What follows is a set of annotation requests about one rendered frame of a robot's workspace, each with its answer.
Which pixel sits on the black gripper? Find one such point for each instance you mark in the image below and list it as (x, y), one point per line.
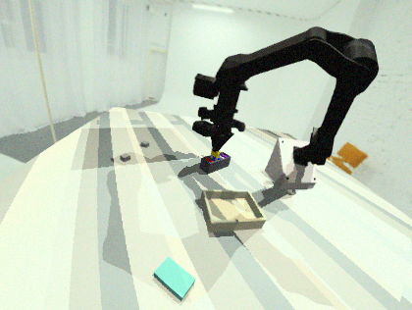
(221, 129)

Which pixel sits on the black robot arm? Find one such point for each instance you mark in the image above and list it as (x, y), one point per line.
(353, 62)

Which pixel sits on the small turquoise block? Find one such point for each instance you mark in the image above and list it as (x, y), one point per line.
(176, 279)

